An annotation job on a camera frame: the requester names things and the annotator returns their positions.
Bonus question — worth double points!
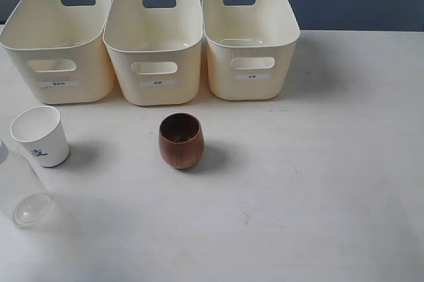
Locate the brown wooden cup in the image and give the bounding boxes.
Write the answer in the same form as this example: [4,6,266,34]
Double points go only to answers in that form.
[158,113,205,169]

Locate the white paper cup blue logo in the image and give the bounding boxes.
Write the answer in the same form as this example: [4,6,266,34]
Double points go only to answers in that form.
[11,105,70,168]

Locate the clear plastic bottle white cap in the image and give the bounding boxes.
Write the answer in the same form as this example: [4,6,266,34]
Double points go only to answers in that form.
[1,141,53,228]

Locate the right cream plastic bin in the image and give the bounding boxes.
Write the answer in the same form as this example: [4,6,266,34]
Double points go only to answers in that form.
[201,0,300,101]

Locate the cream plastic bin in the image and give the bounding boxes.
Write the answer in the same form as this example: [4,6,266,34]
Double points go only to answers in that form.
[103,0,203,106]
[1,0,115,105]
[201,0,300,101]

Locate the middle cream plastic bin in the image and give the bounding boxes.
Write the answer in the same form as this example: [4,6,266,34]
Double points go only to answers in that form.
[103,0,203,106]

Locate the left cream plastic bin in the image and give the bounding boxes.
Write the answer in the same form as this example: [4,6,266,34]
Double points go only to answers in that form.
[1,0,115,105]

